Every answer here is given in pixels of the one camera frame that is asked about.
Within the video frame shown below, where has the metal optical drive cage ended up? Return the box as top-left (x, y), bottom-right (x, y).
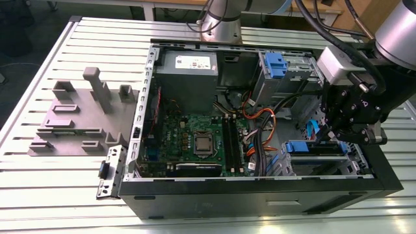
top-left (251, 50), bottom-right (325, 106)

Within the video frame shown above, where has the black graphics card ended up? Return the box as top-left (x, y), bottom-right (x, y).
top-left (163, 162), bottom-right (223, 178)

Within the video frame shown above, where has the metal locking lever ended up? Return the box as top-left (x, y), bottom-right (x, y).
top-left (207, 136), bottom-right (218, 159)

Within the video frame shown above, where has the orange yellow wire bundle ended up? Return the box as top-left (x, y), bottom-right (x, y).
top-left (241, 90), bottom-right (278, 156)

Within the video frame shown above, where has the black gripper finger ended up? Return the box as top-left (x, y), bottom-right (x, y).
top-left (334, 123), bottom-right (374, 146)
top-left (319, 82), bottom-right (345, 141)

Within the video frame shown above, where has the wooden top desk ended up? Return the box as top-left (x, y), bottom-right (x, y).
top-left (287, 0), bottom-right (343, 32)

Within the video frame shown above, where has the metal disk bay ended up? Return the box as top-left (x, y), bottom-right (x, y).
top-left (266, 139), bottom-right (362, 176)

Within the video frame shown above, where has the grey parts rack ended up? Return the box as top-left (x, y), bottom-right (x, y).
top-left (26, 66), bottom-right (142, 158)

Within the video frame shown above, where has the black RAM slot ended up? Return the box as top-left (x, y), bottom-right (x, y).
top-left (221, 114), bottom-right (233, 173)
top-left (223, 114), bottom-right (237, 173)
top-left (229, 114), bottom-right (242, 173)

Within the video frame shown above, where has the brown wooden cabinet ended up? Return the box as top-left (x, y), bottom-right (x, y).
top-left (329, 0), bottom-right (403, 39)

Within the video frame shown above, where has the silver CPU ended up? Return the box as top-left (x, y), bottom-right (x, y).
top-left (193, 137), bottom-right (214, 151)

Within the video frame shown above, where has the black PC case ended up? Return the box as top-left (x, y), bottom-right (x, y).
top-left (118, 38), bottom-right (403, 219)

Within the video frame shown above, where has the brown braided cable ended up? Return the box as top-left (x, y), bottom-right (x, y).
top-left (343, 0), bottom-right (375, 41)

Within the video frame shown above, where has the grey power supply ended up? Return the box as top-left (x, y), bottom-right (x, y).
top-left (151, 50), bottom-right (218, 116)

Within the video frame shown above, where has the white framed desk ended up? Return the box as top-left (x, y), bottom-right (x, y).
top-left (127, 0), bottom-right (203, 22)

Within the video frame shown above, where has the thick black cable hose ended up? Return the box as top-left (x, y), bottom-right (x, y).
top-left (293, 0), bottom-right (387, 96)

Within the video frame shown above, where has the metal card retention bracket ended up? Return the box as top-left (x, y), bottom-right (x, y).
top-left (94, 144), bottom-right (126, 200)

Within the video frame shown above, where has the green motherboard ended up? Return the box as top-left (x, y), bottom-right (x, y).
top-left (138, 113), bottom-right (258, 178)

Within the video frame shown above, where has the black CPU socket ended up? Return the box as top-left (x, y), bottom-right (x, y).
top-left (191, 130), bottom-right (218, 159)

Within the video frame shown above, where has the hard disk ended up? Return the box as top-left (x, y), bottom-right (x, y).
top-left (269, 140), bottom-right (355, 176)

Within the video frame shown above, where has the blue plastic drive latch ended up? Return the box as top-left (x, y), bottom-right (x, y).
top-left (263, 52), bottom-right (287, 79)

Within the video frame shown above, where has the blue data wire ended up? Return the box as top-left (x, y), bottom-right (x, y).
top-left (303, 120), bottom-right (326, 142)

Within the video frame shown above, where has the thin red wire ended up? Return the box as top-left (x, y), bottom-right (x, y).
top-left (147, 86), bottom-right (162, 140)

